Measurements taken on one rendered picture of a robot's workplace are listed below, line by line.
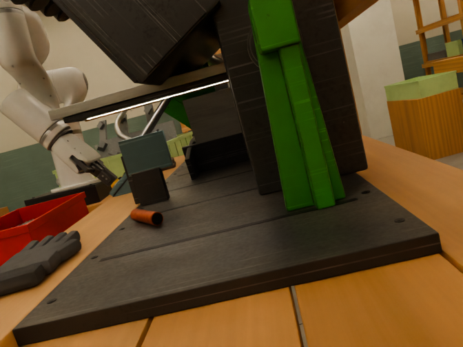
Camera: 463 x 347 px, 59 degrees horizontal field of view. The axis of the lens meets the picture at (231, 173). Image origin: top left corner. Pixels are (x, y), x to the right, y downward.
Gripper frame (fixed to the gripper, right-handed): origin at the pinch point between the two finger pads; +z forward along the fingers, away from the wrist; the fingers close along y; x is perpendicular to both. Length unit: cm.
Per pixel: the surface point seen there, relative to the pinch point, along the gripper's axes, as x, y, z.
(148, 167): 16.2, 23.3, 8.6
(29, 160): -326, -652, -232
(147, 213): 15.5, 41.3, 14.7
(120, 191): 0.0, 2.2, 5.2
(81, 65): -121, -669, -264
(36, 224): -11.6, 19.4, -3.1
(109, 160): -25, -83, -17
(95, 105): 20.9, 29.8, -5.5
